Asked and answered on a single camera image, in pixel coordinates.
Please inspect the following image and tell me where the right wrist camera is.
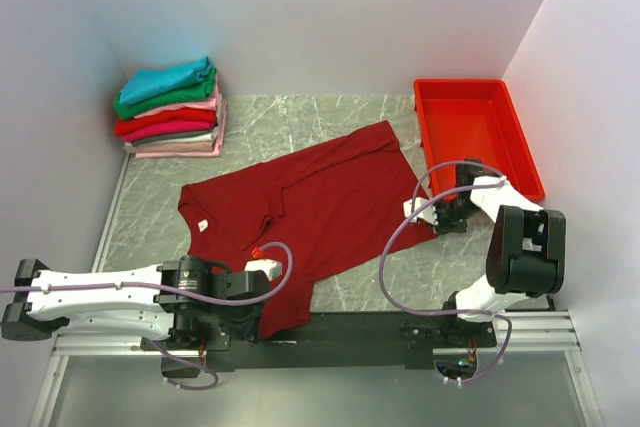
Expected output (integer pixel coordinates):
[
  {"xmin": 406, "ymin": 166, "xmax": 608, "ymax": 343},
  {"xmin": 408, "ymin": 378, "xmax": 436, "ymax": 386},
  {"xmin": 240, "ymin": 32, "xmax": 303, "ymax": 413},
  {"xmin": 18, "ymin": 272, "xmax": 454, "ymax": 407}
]
[{"xmin": 403, "ymin": 197, "xmax": 438, "ymax": 226}]

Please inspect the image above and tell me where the pink bottom folded t-shirt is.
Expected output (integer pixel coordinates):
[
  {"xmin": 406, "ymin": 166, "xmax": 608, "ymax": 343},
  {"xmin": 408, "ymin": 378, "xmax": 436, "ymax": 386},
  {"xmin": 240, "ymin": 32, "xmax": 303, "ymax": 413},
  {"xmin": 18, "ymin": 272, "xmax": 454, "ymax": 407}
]
[{"xmin": 124, "ymin": 100, "xmax": 227, "ymax": 158}]

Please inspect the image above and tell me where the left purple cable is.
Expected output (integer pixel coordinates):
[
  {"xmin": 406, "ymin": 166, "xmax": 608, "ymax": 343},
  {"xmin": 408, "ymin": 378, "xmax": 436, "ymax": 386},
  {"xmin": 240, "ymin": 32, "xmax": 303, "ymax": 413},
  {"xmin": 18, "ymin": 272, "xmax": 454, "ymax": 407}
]
[{"xmin": 0, "ymin": 242, "xmax": 295, "ymax": 392}]

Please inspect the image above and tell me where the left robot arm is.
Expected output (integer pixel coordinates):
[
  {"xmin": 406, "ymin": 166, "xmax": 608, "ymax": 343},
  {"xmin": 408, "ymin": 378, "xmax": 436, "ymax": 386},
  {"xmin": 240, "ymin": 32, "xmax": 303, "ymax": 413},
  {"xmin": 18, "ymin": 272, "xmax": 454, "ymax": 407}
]
[{"xmin": 1, "ymin": 256, "xmax": 282, "ymax": 350}]

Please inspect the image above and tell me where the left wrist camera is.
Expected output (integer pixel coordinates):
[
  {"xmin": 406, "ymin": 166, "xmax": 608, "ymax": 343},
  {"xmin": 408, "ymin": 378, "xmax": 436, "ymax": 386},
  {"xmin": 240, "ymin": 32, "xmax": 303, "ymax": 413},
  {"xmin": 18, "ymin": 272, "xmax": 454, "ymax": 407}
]
[{"xmin": 244, "ymin": 247, "xmax": 283, "ymax": 281}]

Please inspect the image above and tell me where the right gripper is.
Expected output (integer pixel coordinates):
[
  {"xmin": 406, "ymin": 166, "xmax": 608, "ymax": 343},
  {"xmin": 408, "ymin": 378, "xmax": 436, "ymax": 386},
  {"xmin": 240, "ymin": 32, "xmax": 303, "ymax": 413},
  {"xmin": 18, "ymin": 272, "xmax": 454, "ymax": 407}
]
[{"xmin": 424, "ymin": 198, "xmax": 482, "ymax": 234}]

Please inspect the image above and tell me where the red folded t-shirt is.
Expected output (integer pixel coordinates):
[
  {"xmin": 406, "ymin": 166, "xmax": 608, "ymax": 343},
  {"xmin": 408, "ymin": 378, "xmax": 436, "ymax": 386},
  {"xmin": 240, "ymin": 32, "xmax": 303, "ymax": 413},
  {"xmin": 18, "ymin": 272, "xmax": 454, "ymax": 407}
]
[{"xmin": 114, "ymin": 108, "xmax": 217, "ymax": 138}]

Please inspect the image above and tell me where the green folded t-shirt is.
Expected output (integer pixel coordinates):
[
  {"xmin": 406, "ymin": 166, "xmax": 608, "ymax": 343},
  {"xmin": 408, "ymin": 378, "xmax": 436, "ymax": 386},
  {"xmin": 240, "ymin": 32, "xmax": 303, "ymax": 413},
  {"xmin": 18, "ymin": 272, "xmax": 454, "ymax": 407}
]
[{"xmin": 112, "ymin": 67, "xmax": 217, "ymax": 120}]

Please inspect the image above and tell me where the aluminium rail frame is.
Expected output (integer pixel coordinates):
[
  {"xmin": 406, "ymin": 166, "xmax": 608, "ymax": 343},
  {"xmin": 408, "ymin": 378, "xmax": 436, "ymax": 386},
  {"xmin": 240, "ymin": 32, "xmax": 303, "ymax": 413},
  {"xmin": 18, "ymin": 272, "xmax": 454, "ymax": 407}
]
[{"xmin": 49, "ymin": 156, "xmax": 584, "ymax": 363}]

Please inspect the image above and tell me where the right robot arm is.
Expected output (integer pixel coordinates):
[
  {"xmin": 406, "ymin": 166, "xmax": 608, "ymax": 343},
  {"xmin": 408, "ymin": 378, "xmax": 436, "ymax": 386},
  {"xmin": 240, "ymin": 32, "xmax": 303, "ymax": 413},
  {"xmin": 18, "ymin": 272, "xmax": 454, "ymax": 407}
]
[{"xmin": 434, "ymin": 159, "xmax": 566, "ymax": 346}]

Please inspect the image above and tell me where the red plastic bin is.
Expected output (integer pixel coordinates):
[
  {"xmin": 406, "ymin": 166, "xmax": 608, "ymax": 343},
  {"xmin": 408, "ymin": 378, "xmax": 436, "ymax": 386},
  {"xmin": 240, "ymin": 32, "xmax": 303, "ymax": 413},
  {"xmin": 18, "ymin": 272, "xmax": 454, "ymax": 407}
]
[{"xmin": 413, "ymin": 79, "xmax": 545, "ymax": 203}]

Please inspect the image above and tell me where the purple cable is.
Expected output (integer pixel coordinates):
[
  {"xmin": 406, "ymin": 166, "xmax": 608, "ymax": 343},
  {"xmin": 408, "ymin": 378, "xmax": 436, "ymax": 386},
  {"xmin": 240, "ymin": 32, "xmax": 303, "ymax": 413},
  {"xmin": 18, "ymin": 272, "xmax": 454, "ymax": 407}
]
[
  {"xmin": 378, "ymin": 160, "xmax": 514, "ymax": 391},
  {"xmin": 0, "ymin": 242, "xmax": 295, "ymax": 392}
]

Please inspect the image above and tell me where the turquoise folded t-shirt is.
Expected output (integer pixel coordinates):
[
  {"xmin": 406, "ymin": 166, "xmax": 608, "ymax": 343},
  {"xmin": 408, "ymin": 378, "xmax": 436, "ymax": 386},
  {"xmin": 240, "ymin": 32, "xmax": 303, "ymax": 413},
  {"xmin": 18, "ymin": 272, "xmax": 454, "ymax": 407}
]
[{"xmin": 120, "ymin": 56, "xmax": 213, "ymax": 105}]

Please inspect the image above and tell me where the light pink folded t-shirt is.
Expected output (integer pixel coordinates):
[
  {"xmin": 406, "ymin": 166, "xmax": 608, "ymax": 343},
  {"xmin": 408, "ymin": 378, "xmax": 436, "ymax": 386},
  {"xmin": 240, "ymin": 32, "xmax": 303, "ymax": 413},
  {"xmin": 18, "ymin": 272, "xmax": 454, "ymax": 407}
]
[{"xmin": 135, "ymin": 82, "xmax": 222, "ymax": 119}]

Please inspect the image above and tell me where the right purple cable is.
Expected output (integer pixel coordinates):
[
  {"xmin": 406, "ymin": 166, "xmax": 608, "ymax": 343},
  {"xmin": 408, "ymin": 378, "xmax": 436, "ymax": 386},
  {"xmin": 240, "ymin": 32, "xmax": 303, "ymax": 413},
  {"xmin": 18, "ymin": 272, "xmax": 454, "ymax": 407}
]
[{"xmin": 378, "ymin": 160, "xmax": 514, "ymax": 391}]

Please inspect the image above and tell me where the dark grey folded t-shirt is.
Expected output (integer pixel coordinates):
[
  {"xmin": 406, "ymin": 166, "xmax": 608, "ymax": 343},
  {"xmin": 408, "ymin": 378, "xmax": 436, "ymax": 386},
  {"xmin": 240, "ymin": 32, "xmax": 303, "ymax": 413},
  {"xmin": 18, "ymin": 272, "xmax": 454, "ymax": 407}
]
[{"xmin": 129, "ymin": 131, "xmax": 214, "ymax": 145}]

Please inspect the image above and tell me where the dark red t-shirt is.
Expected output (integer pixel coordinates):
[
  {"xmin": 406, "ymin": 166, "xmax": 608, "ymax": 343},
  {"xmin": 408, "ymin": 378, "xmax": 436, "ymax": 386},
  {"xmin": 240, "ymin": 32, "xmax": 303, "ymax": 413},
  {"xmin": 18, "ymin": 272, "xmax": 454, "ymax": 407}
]
[{"xmin": 178, "ymin": 121, "xmax": 417, "ymax": 339}]

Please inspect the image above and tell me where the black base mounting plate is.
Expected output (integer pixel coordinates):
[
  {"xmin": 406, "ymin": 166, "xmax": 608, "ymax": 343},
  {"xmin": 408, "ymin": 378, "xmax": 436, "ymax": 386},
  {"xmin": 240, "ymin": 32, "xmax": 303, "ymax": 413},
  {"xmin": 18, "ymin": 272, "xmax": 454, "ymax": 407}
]
[{"xmin": 159, "ymin": 308, "xmax": 497, "ymax": 372}]

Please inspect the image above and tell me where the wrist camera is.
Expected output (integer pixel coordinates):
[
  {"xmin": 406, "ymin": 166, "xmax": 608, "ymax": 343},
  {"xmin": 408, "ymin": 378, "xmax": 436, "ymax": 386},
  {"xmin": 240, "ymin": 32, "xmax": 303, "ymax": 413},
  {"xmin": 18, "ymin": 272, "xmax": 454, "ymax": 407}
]
[
  {"xmin": 403, "ymin": 197, "xmax": 438, "ymax": 226},
  {"xmin": 244, "ymin": 247, "xmax": 283, "ymax": 281}
]

